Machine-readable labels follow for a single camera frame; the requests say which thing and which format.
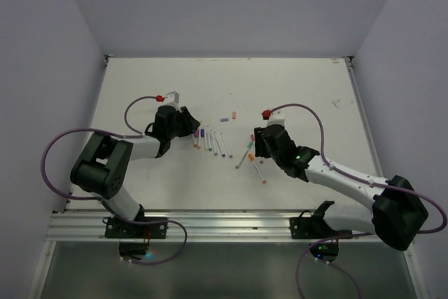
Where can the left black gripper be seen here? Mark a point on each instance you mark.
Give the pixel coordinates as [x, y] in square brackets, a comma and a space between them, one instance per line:
[190, 124]

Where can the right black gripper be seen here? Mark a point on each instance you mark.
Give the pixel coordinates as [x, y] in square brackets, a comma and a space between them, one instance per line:
[259, 143]

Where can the light green marker pen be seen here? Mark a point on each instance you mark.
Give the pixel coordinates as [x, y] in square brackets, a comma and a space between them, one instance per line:
[248, 148]

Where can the dark orange marker pen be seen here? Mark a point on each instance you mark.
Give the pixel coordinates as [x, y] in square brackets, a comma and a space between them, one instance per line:
[257, 168]

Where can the yellow marker pen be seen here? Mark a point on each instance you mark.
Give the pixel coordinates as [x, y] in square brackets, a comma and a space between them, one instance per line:
[205, 142]

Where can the dark green marker pen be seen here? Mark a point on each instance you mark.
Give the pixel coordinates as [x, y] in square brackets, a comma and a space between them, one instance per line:
[209, 139]

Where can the light blue marker pen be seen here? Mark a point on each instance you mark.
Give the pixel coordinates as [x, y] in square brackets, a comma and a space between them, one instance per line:
[213, 142]

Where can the magenta marker pen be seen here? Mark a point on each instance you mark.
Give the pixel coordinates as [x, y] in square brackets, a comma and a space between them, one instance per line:
[227, 146]

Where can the dark purple marker pen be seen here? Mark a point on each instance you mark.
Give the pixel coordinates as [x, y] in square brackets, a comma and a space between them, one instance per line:
[219, 145]

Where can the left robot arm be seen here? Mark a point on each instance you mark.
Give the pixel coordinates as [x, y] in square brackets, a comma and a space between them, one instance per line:
[102, 166]

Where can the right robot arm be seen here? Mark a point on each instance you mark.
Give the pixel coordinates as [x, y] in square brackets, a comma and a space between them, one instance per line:
[385, 207]

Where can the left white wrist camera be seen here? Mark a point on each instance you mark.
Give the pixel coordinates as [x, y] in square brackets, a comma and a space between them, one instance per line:
[172, 99]

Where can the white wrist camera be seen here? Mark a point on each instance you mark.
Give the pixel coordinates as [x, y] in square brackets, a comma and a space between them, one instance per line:
[172, 99]
[276, 118]

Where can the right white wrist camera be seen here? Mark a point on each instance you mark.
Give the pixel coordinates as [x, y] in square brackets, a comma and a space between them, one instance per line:
[276, 118]

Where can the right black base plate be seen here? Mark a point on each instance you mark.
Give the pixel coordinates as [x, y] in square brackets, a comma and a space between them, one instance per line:
[309, 225]

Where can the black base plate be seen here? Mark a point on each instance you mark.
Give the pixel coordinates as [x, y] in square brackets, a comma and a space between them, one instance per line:
[117, 229]
[309, 225]

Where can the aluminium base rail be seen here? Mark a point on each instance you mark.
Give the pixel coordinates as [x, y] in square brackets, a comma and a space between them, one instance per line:
[202, 226]

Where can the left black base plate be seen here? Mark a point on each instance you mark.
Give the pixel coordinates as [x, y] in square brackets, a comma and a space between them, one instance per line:
[117, 229]

